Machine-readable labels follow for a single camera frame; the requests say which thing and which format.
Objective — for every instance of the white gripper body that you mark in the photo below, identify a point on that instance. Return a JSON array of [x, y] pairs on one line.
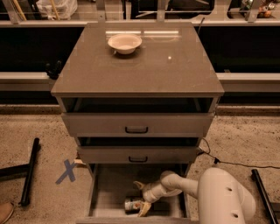
[[150, 193]]

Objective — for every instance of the green 7up can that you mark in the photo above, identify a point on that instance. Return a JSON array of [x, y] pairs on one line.
[[132, 205]]

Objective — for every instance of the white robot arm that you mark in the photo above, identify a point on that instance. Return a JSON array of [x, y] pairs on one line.
[[221, 198]]

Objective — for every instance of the bottom grey drawer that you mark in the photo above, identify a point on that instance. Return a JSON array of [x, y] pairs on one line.
[[112, 185]]

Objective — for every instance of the grey drawer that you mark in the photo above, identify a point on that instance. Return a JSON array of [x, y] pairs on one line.
[[112, 185], [117, 150], [159, 124]]

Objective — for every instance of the middle grey drawer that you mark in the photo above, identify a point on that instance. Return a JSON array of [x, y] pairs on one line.
[[117, 150]]

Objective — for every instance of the grey drawer cabinet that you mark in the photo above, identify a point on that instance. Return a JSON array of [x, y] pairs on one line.
[[168, 73]]

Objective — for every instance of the top grey drawer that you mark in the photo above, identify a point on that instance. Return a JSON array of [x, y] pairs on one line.
[[159, 124]]

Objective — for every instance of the blue tape cross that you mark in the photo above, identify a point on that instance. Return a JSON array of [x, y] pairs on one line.
[[69, 172]]

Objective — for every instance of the black stand right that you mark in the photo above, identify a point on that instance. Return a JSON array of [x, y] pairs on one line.
[[272, 209]]

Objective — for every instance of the black stand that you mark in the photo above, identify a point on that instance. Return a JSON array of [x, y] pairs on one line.
[[272, 209], [23, 171]]

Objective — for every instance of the black stand left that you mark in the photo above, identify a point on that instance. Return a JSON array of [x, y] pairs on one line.
[[23, 171]]

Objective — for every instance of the brown shoe tip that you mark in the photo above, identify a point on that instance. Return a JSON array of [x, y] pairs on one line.
[[6, 211]]

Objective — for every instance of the white bowl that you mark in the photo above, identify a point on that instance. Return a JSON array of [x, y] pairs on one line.
[[125, 43]]

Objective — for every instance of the white plastic bag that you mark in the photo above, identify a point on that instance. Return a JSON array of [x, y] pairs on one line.
[[57, 9]]

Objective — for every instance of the black middle drawer handle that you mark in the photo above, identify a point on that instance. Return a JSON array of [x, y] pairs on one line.
[[138, 159]]

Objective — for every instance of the black drawer handle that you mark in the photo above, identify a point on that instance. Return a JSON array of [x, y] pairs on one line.
[[138, 159], [136, 130]]

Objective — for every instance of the black top drawer handle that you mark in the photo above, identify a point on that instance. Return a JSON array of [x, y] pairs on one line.
[[136, 130]]

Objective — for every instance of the black clamp on rail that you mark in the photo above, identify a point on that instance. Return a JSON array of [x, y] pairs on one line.
[[53, 71]]

